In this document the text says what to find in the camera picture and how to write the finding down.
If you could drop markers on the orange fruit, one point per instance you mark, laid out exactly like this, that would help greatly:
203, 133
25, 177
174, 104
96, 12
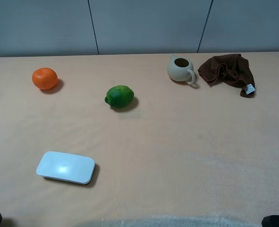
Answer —
45, 78

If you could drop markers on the beige ceramic teapot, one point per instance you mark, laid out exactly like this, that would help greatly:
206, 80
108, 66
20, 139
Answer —
181, 70

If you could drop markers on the black object bottom right corner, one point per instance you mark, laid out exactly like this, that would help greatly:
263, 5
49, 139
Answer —
271, 221

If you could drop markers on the brown cloth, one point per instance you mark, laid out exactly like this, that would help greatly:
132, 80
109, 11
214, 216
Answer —
232, 69

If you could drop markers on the green lime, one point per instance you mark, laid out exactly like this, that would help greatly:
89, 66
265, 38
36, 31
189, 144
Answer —
119, 96

